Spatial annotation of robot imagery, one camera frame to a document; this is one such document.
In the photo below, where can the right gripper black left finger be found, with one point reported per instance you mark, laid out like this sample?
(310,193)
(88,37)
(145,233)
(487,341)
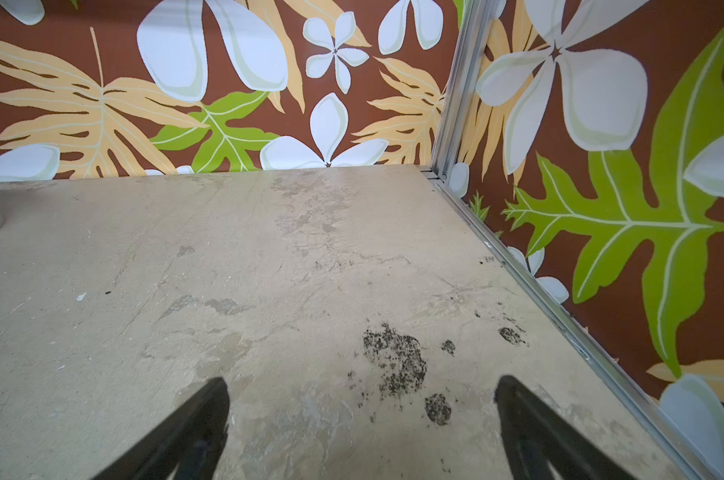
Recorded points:
(188,444)

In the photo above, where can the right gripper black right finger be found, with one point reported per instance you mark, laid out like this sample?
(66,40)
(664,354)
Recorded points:
(539,444)

